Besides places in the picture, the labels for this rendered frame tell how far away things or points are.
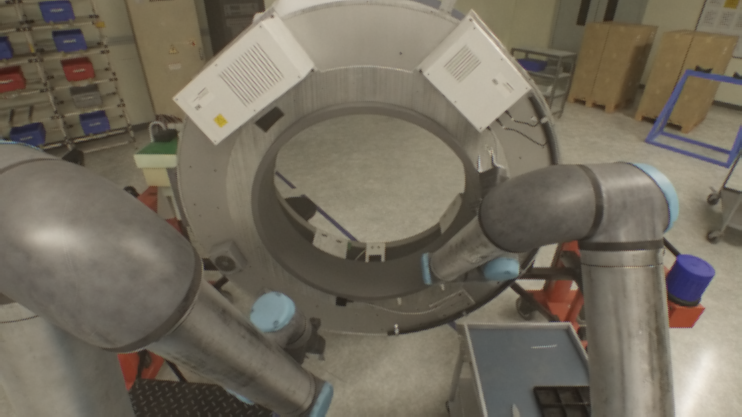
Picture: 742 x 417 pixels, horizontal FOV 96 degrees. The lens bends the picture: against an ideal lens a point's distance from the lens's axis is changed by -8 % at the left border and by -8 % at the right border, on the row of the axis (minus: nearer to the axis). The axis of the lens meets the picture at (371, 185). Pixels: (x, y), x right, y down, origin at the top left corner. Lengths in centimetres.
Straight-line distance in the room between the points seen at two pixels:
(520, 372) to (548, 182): 109
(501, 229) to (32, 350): 58
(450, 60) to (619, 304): 68
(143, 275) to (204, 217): 119
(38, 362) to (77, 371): 4
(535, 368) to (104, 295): 145
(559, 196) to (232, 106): 84
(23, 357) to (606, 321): 70
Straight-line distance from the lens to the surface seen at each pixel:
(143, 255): 33
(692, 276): 156
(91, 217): 33
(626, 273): 61
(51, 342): 49
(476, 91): 105
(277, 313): 83
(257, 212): 135
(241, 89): 104
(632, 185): 61
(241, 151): 130
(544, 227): 56
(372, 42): 111
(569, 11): 1052
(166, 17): 555
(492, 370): 153
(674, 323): 166
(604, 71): 747
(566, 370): 163
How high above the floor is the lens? 189
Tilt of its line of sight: 30 degrees down
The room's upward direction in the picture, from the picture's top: straight up
